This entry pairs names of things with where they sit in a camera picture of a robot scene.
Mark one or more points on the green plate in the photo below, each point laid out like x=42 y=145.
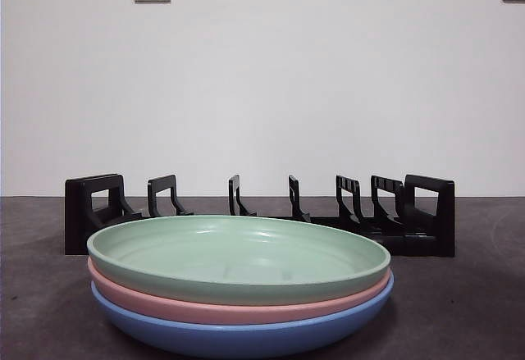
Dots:
x=238 y=253

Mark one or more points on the blue plate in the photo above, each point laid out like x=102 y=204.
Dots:
x=229 y=341

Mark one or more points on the black plastic dish rack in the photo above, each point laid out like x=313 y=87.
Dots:
x=430 y=237

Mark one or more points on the pink plate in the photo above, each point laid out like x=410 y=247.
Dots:
x=205 y=308

